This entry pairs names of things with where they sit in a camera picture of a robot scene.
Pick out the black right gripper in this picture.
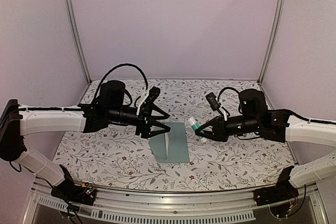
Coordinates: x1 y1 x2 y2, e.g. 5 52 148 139
195 115 260 143

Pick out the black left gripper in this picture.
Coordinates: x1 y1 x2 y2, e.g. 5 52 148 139
107 104 171 139

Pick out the green white glue stick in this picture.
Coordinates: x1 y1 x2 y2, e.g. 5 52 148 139
187 117 206 143

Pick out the beige letter paper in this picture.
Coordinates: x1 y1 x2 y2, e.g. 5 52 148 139
164 133 169 160

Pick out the teal envelope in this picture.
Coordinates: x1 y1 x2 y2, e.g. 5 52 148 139
149 122 190 163

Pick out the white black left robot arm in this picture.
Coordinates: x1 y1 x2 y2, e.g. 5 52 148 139
1 80 170 200

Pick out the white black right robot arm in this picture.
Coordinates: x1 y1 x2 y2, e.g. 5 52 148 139
195 89 335 201

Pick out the floral patterned table mat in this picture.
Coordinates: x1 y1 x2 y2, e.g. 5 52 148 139
53 79 295 191

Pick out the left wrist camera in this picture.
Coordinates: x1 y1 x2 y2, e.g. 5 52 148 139
137 87 161 115

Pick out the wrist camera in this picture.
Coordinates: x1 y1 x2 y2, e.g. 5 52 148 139
137 87 161 115
205 92 229 121

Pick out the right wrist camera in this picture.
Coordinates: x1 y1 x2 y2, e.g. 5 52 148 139
205 92 229 121

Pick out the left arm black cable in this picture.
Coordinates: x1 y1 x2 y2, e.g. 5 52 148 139
94 63 149 96

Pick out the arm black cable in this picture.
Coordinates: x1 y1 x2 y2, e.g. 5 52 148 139
94 63 149 96
217 87 241 104

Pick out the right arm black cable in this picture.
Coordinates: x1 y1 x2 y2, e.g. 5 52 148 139
217 87 241 104

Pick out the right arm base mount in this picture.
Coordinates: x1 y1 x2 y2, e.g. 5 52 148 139
253 166 299 206

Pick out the aluminium front rail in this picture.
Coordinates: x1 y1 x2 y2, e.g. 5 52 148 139
23 181 329 223

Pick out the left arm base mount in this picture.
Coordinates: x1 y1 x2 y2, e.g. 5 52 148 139
51 165 97 206

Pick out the right aluminium frame post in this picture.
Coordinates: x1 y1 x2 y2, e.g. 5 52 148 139
258 0 285 85

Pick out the aluminium frame post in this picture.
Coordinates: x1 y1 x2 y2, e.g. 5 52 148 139
64 0 92 84
258 0 285 85

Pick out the left aluminium frame post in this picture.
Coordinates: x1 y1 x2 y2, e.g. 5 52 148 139
64 0 92 84

